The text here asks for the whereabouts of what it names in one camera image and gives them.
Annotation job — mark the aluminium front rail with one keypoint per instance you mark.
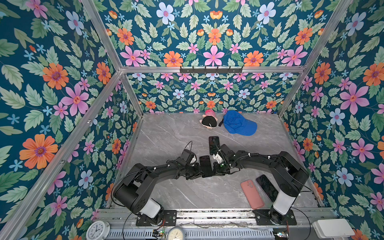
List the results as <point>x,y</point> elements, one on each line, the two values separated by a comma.
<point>303,216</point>

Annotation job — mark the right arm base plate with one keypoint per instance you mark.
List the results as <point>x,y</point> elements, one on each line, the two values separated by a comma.
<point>265,217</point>

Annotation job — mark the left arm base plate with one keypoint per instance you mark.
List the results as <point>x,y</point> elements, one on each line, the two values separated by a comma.
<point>168,218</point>

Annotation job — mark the white rectangular box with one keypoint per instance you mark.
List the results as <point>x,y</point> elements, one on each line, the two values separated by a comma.
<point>338,229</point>

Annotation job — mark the white round clock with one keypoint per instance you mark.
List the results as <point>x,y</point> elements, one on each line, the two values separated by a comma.
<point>98,230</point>

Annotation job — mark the plush doll pink striped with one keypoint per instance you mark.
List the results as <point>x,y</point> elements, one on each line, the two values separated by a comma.
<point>209,120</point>

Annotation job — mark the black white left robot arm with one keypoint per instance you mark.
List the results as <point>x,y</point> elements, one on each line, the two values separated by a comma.
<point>135,189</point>

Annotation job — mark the round timer gauge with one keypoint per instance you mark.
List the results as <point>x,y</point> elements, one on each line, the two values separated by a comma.
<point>176,233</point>

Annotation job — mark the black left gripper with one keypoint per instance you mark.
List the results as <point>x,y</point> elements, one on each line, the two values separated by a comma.
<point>198,172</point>

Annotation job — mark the white vented strip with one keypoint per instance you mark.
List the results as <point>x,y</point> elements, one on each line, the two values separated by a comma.
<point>193,234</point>

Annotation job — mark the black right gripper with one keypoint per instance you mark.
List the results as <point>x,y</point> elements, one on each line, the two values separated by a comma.
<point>216,171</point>

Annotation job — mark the black smartphone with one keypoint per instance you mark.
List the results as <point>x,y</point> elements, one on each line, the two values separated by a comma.
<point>213,144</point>
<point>267,187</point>

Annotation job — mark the blue baseball cap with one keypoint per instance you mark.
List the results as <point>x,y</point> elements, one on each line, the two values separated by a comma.
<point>235,123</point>

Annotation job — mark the pink phone case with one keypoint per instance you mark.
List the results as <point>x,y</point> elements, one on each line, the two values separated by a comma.
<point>252,194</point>

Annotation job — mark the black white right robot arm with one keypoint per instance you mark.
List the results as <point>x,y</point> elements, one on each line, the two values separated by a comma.
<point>288,173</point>

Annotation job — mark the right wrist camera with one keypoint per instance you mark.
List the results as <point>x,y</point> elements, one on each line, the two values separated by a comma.
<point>218,158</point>

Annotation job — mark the light blue phone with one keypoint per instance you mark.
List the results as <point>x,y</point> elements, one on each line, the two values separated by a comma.
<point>206,176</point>

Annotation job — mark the black hook rail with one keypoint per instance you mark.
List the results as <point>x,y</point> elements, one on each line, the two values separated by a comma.
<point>210,70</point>

